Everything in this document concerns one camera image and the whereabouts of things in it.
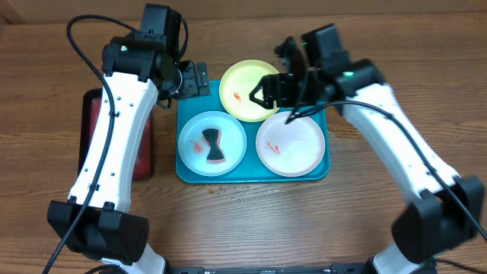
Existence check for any black and pink sponge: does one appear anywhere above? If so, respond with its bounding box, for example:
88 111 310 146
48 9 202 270
202 128 225 164

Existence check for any light blue plate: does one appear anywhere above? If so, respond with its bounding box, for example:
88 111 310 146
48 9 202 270
177 111 247 177

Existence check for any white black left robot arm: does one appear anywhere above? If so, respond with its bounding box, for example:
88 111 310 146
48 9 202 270
47 4 210 274

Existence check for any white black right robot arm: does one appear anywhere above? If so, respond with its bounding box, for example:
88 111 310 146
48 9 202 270
255 24 485 273

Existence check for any teal plastic tray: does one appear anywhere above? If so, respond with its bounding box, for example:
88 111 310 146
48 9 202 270
176 80 331 184

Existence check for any dark red-lined small tray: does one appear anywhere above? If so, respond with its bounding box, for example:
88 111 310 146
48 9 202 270
78 88 154 180

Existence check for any yellow-green plate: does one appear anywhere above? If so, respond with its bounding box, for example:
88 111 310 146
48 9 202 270
219 59 279 122

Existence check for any white pink plate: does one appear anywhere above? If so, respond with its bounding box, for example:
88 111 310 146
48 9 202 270
256 111 326 177

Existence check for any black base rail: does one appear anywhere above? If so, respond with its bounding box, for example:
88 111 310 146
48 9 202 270
169 263 367 274

